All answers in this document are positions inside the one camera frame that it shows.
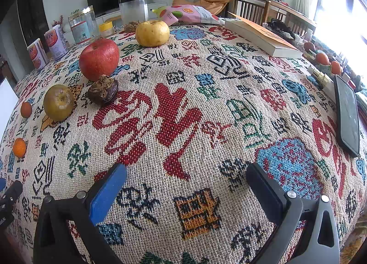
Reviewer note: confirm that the small dark red apple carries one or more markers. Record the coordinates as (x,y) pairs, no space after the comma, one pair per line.
(309,46)

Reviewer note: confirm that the glass jar gold lid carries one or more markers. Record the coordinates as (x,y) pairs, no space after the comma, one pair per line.
(84,26)

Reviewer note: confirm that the black bag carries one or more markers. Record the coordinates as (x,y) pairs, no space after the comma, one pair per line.
(279,28)

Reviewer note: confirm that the white cardboard box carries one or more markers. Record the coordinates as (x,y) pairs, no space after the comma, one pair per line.
(7,106)

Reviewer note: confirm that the wooden slatted side table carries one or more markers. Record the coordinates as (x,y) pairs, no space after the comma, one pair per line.
(286,10)

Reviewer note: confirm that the dark glass display cabinet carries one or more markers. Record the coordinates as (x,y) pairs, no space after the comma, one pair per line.
(31,14)

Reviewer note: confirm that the red label can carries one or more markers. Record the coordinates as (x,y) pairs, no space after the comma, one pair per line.
(37,54)

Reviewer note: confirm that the green brown pear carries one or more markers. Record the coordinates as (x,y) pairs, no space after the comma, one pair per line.
(58,103)

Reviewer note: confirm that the yellow apple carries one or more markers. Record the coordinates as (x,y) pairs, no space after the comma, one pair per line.
(152,33)

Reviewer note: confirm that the black smartphone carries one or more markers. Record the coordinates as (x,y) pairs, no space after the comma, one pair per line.
(347,114)

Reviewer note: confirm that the red flowers vase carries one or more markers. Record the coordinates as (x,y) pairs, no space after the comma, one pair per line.
(57,21)

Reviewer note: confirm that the bright orange tangerine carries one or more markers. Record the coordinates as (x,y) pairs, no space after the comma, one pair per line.
(19,147)

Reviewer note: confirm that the brown dried food pile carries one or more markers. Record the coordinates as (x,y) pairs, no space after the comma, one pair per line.
(131,27)

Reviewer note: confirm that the pink snack bag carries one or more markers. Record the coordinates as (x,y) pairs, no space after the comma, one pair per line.
(189,14)

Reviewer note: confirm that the printed woven tablecloth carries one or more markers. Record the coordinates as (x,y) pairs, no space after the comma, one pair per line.
(200,94)

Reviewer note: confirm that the small wooden bench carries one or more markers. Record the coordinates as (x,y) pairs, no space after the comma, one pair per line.
(113,19)

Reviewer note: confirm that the clear container black lid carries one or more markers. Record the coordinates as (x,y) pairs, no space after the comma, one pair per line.
(133,8)

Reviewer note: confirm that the dark red tangerine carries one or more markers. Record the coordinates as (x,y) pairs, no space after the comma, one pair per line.
(25,109)

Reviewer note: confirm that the dark brown mangosteen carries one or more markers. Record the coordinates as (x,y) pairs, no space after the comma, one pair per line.
(102,90)

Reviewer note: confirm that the purple label can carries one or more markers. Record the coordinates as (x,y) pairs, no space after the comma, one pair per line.
(56,43)

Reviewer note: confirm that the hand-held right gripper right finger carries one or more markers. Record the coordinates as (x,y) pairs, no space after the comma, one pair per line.
(262,192)

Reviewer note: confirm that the dark framed window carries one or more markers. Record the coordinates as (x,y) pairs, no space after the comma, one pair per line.
(341,3)

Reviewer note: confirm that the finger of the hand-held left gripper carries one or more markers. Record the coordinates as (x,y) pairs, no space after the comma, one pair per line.
(2,185)
(13,190)

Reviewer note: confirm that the small yellow lid jar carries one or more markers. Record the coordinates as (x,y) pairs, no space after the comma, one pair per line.
(106,29)

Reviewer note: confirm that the orange fruit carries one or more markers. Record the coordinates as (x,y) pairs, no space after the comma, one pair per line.
(322,59)
(336,67)

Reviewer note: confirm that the orange cover book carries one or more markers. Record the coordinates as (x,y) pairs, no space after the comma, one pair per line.
(263,36)

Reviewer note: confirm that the white ball lamp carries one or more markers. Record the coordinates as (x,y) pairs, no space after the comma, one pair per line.
(66,28)

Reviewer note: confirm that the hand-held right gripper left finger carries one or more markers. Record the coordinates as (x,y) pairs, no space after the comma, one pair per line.
(107,192)

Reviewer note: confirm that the small gold boxes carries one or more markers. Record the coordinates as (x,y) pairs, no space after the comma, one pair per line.
(322,78)

